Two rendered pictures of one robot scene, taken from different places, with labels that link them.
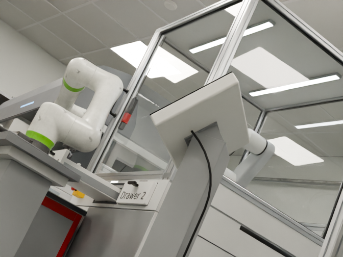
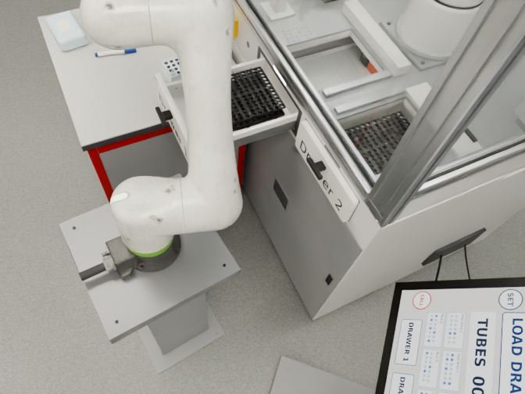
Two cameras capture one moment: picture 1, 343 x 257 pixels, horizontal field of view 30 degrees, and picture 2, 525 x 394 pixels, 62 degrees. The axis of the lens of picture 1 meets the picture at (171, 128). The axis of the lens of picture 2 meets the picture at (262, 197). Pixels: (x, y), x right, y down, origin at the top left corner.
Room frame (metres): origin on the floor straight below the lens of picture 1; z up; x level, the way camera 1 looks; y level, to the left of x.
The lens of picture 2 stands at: (2.17, 0.30, 1.88)
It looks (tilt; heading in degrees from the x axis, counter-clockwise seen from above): 59 degrees down; 350
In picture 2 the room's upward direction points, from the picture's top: 10 degrees clockwise
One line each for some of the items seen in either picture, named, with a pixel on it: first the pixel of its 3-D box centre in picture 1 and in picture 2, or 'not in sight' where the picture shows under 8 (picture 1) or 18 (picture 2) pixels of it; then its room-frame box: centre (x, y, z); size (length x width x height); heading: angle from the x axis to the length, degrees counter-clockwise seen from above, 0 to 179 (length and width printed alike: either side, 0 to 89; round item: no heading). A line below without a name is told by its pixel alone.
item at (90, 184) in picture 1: (88, 183); (241, 103); (3.08, 0.25, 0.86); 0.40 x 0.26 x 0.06; 115
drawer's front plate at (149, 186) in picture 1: (136, 193); (324, 170); (2.84, 0.02, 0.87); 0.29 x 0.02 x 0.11; 25
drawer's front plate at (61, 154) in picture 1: (52, 161); (175, 120); (3.00, 0.44, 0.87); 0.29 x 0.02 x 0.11; 25
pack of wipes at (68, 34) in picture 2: not in sight; (66, 30); (3.45, 0.86, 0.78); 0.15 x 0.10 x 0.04; 31
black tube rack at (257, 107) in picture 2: not in sight; (238, 102); (3.08, 0.26, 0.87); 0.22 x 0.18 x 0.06; 115
